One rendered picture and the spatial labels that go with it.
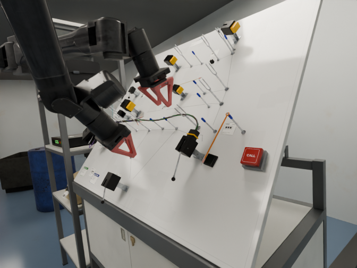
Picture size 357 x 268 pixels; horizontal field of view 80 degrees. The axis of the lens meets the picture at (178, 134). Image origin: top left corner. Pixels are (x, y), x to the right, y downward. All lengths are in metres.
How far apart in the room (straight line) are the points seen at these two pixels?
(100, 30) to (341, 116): 2.36
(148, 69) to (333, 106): 2.24
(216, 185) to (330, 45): 2.20
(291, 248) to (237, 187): 0.28
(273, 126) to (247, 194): 0.21
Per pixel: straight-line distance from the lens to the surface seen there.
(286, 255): 0.78
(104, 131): 0.53
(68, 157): 1.52
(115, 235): 1.17
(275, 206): 1.06
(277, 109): 0.70
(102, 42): 0.53
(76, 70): 1.65
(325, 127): 2.64
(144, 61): 0.57
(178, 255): 0.69
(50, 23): 0.40
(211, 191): 0.66
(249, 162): 0.59
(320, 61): 2.67
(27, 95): 8.59
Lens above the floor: 1.24
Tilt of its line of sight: 6 degrees down
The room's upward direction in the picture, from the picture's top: 5 degrees counter-clockwise
